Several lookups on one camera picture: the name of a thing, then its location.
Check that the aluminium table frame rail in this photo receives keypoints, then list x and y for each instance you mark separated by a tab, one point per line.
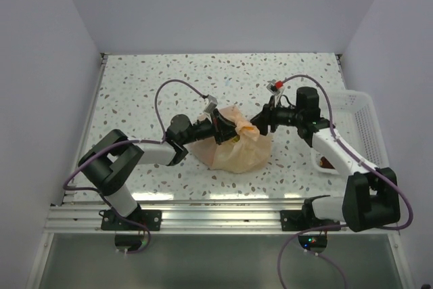
192	198

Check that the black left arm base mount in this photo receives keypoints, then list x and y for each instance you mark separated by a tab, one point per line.
138	220

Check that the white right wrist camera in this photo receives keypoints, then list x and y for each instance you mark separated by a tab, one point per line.
277	89

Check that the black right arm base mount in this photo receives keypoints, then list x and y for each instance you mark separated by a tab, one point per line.
304	218

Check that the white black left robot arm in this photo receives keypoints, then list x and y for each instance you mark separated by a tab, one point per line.
111	161

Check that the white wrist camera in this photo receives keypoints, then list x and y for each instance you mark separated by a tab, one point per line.
210	106
277	89

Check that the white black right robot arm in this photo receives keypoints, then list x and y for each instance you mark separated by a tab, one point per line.
370	197

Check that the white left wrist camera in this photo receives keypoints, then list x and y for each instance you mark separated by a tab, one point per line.
210	106

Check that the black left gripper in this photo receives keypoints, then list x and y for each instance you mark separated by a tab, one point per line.
222	128

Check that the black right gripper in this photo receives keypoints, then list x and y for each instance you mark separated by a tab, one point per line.
267	117

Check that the banana print plastic bag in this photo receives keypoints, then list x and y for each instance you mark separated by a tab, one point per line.
247	151

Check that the dark red fake passionfruit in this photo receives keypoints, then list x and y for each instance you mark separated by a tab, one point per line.
324	163

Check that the white perforated plastic basket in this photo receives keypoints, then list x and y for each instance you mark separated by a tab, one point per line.
356	141

